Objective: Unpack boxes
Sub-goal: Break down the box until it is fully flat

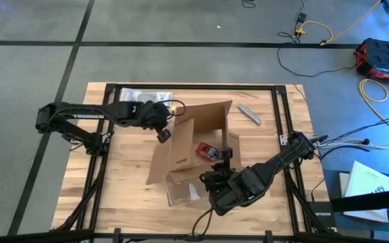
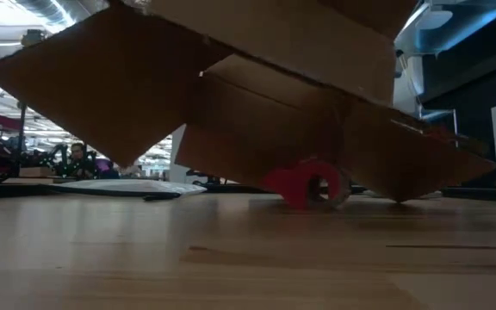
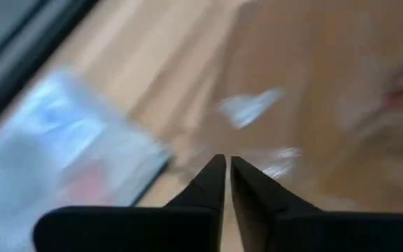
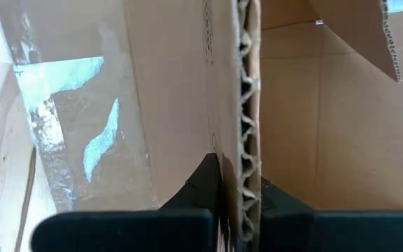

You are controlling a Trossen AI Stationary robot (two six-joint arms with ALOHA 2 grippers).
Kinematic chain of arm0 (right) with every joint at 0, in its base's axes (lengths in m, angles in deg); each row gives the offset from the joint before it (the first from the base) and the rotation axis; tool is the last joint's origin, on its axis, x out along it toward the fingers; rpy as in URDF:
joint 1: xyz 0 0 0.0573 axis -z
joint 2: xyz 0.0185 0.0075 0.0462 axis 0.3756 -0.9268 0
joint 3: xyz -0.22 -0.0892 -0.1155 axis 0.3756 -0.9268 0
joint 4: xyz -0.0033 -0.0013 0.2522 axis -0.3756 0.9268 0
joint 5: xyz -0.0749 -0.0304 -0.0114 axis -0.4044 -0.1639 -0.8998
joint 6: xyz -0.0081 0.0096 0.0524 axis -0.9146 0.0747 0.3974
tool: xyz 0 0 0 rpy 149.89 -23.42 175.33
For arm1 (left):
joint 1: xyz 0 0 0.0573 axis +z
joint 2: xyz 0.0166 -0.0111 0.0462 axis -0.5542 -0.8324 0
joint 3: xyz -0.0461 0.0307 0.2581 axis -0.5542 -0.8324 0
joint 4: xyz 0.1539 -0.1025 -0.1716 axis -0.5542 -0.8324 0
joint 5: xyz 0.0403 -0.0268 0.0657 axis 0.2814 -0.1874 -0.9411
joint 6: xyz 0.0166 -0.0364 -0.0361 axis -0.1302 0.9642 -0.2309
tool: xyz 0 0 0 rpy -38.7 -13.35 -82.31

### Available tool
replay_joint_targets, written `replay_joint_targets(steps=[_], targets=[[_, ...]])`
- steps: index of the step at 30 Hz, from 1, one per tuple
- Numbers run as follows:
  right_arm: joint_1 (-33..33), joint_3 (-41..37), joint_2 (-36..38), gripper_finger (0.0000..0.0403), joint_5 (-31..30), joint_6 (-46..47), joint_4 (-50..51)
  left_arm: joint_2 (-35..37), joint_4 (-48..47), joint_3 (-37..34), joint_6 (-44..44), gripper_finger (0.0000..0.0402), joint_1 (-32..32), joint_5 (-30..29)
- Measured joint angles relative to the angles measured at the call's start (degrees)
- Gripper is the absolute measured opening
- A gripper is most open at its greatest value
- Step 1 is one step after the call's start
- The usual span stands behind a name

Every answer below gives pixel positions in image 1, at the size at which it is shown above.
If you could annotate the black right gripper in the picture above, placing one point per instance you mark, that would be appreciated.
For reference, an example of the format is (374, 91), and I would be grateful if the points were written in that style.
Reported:
(235, 190)

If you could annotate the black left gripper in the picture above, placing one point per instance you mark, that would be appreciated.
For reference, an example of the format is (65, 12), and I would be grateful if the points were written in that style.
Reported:
(155, 114)

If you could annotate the clear plastic zip pouch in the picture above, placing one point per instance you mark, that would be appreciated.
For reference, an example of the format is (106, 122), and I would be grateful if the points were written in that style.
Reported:
(140, 96)

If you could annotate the brown taped cardboard box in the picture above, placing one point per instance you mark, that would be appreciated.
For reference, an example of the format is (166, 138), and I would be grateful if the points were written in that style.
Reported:
(208, 118)

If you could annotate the grey utility knife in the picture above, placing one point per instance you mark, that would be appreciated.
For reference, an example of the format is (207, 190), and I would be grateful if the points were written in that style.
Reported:
(248, 114)

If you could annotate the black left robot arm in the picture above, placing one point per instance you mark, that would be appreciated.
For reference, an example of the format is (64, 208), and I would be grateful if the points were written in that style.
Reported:
(90, 114)

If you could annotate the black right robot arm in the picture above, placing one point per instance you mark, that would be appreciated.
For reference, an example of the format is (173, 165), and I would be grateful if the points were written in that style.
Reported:
(282, 162)

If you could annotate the dark blue side table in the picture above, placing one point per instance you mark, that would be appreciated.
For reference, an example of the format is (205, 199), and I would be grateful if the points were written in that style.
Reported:
(331, 182)

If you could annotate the black Netgear box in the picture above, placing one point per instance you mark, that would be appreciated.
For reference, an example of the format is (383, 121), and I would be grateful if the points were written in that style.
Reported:
(323, 216)

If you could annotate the white book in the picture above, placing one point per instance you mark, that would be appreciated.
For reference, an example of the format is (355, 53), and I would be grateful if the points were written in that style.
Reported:
(366, 179)

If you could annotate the black power adapter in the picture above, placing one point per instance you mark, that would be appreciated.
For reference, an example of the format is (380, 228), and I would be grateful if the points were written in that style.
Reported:
(302, 17)

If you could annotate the red and black tool case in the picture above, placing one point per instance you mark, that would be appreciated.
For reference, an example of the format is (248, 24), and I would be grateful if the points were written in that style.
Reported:
(387, 57)

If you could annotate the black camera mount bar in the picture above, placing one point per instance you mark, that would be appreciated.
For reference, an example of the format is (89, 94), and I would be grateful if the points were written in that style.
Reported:
(383, 199)

